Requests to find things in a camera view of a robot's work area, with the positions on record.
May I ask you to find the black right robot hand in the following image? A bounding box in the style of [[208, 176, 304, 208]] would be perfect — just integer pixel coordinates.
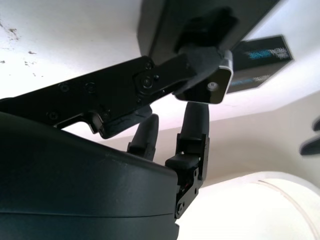
[[299, 118, 320, 157]]

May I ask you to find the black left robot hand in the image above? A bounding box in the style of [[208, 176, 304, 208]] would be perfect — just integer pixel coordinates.
[[0, 7, 238, 240]]

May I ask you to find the silver RealSense camera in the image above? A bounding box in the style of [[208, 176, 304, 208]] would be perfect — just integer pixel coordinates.
[[173, 49, 235, 105]]

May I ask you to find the black RealSense box lid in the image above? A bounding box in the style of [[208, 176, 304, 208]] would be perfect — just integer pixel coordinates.
[[226, 34, 296, 95]]

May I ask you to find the black open box base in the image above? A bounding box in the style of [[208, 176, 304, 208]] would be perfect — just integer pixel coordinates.
[[136, 0, 283, 58]]

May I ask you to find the white round plate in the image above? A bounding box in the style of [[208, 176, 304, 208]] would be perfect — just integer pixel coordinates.
[[199, 171, 320, 240]]

